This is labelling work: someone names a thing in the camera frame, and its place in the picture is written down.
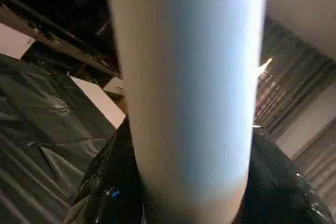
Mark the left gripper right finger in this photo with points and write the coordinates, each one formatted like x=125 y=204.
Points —
x=283 y=187

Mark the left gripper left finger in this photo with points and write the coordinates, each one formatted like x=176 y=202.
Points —
x=113 y=182

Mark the white plastic table leg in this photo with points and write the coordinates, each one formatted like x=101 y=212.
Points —
x=189 y=77

